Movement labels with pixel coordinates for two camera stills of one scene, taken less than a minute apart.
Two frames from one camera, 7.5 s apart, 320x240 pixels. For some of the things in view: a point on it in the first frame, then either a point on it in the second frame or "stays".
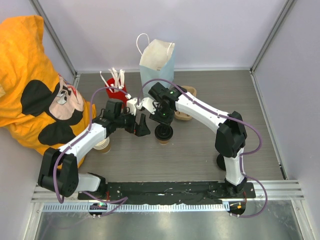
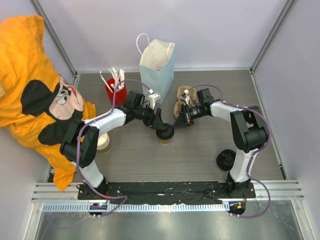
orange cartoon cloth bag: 36,102 stays
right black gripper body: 162,115 to 196,112
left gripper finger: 142,129 to 157,123
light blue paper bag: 157,62 stays
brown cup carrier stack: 180,115 stays
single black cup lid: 163,132 stays
